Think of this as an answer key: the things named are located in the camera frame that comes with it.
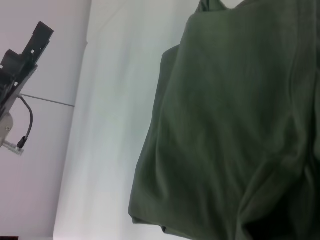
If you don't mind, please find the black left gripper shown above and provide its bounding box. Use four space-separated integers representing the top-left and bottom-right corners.
0 21 55 121

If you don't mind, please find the dark green printed t-shirt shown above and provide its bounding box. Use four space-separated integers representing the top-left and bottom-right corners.
127 0 320 240

